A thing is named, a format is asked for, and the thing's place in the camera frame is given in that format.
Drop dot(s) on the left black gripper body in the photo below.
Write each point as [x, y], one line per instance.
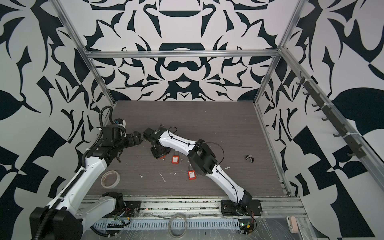
[127, 140]

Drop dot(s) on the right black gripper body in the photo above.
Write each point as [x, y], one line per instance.
[159, 152]

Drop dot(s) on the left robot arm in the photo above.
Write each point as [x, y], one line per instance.
[61, 218]

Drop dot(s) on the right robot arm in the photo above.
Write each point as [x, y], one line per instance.
[204, 162]

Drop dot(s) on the clear tape roll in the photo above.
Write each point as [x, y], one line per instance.
[110, 179]

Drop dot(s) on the black binder clip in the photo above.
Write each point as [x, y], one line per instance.
[250, 158]

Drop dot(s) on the green lit circuit board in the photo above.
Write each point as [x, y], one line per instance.
[247, 226]

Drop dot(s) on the pink small device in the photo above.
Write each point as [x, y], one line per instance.
[292, 224]

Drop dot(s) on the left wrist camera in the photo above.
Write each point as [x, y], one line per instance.
[120, 122]

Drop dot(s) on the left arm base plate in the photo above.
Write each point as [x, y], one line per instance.
[130, 209]

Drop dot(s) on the slotted cable duct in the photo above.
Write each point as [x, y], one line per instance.
[177, 224]

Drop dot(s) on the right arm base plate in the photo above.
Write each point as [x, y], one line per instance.
[231, 209]

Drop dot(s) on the black hook rail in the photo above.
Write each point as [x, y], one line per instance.
[333, 116]

